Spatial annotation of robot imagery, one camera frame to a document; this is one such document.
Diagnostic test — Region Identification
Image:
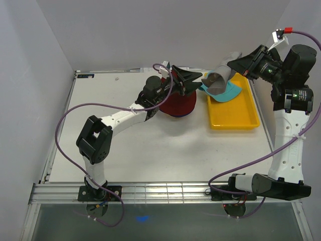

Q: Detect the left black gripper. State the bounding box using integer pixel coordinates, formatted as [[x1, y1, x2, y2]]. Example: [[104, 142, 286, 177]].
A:
[[154, 65, 203, 104]]

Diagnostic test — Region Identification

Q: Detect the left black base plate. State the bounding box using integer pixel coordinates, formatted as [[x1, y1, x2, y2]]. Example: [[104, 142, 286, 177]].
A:
[[77, 185, 122, 202]]

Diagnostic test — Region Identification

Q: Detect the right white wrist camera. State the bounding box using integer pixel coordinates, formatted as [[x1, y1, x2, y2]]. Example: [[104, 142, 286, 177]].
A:
[[268, 27, 293, 51]]

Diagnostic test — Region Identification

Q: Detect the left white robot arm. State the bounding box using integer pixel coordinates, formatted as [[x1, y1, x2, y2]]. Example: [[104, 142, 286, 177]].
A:
[[76, 64, 202, 201]]

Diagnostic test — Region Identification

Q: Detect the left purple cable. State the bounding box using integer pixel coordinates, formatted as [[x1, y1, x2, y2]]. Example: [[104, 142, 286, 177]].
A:
[[54, 63, 174, 227]]

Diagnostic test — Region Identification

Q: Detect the yellow plastic tray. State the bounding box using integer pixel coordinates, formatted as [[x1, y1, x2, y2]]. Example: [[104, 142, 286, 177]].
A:
[[207, 73, 260, 130]]

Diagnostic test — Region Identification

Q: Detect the grey cap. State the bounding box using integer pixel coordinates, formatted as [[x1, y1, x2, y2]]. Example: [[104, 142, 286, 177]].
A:
[[202, 52, 242, 95]]

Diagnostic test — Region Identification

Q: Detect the blue bucket hat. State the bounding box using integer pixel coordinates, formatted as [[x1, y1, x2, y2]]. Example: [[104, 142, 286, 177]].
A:
[[171, 113, 190, 118]]

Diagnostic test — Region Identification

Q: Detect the aluminium front rail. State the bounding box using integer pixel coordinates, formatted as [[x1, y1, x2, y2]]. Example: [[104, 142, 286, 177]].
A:
[[29, 182, 300, 204]]

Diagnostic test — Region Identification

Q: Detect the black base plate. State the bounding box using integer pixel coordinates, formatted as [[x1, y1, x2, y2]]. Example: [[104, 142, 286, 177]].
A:
[[77, 185, 122, 202], [204, 185, 244, 201]]

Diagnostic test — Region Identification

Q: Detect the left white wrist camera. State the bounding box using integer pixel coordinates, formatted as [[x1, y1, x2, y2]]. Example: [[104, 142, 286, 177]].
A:
[[158, 61, 171, 79]]

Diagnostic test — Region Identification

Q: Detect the dark red bucket hat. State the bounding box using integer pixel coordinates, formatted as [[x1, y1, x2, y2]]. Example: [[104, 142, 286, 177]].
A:
[[159, 76, 198, 117]]

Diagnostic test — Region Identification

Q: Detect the teal hat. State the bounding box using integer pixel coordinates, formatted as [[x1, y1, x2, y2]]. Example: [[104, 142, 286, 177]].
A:
[[198, 80, 242, 103]]

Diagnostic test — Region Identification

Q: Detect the blue label sticker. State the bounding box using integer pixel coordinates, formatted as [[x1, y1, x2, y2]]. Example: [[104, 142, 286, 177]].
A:
[[77, 74, 94, 78]]

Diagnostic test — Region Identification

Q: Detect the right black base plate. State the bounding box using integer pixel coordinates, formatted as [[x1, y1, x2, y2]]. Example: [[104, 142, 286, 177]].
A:
[[204, 185, 244, 201]]

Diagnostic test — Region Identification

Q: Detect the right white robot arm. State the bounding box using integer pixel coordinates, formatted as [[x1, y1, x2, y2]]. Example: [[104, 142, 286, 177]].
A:
[[226, 44, 317, 201]]

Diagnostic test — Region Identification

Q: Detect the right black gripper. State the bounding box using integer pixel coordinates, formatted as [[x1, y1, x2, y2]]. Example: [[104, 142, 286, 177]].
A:
[[227, 44, 287, 85]]

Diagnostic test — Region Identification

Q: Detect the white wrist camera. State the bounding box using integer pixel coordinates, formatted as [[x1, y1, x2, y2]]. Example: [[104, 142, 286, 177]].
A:
[[268, 27, 293, 51], [158, 61, 171, 79]]

